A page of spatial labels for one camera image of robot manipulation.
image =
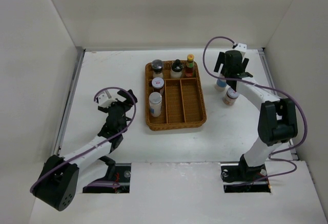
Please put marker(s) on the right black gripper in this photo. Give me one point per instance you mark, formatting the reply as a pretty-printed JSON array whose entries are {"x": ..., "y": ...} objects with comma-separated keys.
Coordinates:
[{"x": 221, "y": 60}]

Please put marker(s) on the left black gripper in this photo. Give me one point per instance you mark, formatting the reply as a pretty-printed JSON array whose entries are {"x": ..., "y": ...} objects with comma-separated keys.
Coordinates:
[{"x": 130, "y": 100}]

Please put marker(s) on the silver-lid white blue canister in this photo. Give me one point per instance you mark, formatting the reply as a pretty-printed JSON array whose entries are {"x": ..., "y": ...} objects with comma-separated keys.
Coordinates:
[{"x": 220, "y": 85}]

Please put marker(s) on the red sauce bottle yellow cap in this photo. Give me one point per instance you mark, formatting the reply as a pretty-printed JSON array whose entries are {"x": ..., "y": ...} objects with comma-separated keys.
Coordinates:
[{"x": 189, "y": 66}]

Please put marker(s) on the black-knob salt shaker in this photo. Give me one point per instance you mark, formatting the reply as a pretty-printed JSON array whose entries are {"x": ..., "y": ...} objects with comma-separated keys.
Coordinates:
[{"x": 176, "y": 69}]

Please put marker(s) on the grey-lid dark spice jar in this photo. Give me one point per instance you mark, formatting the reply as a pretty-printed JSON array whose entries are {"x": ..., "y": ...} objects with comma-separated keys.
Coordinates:
[{"x": 158, "y": 85}]

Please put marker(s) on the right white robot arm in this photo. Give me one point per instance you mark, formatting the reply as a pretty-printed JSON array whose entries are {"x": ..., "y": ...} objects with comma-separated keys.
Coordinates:
[{"x": 248, "y": 87}]

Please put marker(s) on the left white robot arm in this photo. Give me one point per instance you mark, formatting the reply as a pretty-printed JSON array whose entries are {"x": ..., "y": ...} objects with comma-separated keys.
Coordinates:
[{"x": 58, "y": 180}]

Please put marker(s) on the brown wicker divided tray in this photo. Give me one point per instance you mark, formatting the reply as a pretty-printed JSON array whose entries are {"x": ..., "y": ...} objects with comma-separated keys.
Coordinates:
[{"x": 182, "y": 101}]

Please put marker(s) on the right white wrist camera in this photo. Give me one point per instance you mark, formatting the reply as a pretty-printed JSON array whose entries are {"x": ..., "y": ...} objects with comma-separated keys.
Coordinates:
[{"x": 242, "y": 48}]

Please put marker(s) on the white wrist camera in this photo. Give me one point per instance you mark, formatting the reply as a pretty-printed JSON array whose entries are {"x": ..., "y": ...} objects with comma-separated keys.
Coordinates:
[
  {"x": 105, "y": 100},
  {"x": 242, "y": 48}
]

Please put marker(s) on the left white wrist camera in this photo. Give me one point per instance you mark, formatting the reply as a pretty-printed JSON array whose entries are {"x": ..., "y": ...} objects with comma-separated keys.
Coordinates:
[{"x": 105, "y": 100}]

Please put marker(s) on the right metal frame rail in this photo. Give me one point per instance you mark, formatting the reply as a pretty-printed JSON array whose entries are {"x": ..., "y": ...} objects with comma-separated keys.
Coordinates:
[{"x": 277, "y": 122}]

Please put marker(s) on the metal frame rail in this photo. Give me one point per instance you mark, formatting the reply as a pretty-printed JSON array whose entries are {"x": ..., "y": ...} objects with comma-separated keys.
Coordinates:
[
  {"x": 277, "y": 122},
  {"x": 69, "y": 101}
]

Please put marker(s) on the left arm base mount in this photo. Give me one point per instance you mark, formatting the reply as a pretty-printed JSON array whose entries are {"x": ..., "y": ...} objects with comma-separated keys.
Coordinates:
[{"x": 115, "y": 181}]

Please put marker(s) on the left metal frame rail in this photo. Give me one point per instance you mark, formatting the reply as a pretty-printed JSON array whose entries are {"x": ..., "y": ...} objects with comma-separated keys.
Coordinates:
[{"x": 69, "y": 101}]

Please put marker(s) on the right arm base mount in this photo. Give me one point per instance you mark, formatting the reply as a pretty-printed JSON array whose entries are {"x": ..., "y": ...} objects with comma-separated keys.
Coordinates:
[{"x": 235, "y": 180}]

